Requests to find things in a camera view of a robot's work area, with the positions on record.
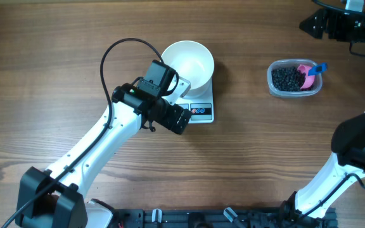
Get pink scoop with blue handle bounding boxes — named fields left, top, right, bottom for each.
left=297, top=63, right=328, bottom=90

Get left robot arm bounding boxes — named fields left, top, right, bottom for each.
left=10, top=79, right=191, bottom=227

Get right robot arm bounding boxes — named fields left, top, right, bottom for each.
left=273, top=4, right=365, bottom=227

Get white digital kitchen scale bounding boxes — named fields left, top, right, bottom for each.
left=163, top=79, right=214, bottom=124

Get white round bowl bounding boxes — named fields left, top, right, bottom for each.
left=162, top=41, right=215, bottom=99

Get clear plastic container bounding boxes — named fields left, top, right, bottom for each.
left=267, top=59, right=323, bottom=98

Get black beans in container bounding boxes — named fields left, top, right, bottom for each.
left=272, top=66, right=312, bottom=92

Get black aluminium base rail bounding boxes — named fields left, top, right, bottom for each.
left=109, top=208, right=338, bottom=228

